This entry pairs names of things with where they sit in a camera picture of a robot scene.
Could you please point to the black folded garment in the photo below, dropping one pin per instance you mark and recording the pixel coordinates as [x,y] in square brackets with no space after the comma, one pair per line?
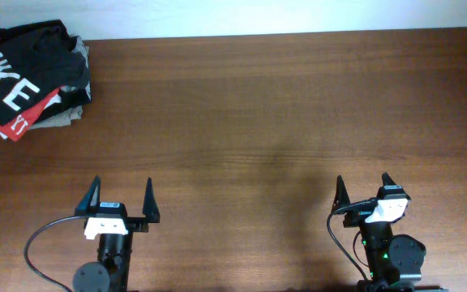
[75,99]

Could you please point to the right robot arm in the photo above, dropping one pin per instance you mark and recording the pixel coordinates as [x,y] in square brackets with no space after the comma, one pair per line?
[394,260]

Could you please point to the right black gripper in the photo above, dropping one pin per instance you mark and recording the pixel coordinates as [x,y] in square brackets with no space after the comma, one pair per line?
[356,215]

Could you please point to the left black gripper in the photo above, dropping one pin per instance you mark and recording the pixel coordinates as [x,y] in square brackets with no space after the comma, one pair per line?
[150,210]

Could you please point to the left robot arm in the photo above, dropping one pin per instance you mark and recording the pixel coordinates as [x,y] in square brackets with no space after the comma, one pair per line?
[110,271]

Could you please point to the red printed t-shirt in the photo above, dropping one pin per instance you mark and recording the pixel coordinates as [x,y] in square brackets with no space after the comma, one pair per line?
[16,127]

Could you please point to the dark green Nike t-shirt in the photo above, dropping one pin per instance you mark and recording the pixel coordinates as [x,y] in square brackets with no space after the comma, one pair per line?
[31,69]

